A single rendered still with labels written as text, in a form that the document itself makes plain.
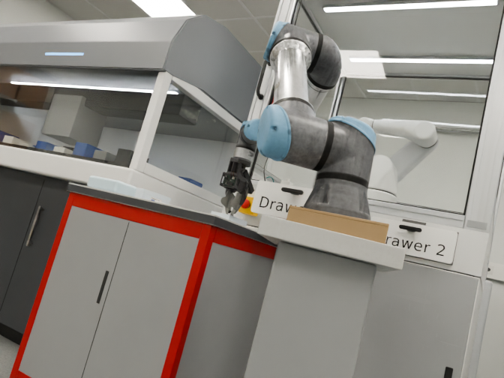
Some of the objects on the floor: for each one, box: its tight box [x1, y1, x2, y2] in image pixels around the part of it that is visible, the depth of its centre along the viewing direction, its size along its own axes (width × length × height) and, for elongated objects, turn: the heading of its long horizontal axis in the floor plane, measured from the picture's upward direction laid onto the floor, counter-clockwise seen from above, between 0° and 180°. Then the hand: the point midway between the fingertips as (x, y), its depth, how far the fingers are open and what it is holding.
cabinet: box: [246, 225, 482, 378], centre depth 204 cm, size 95×103×80 cm
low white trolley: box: [10, 182, 278, 378], centre depth 159 cm, size 58×62×76 cm
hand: (231, 213), depth 170 cm, fingers closed, pressing on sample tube
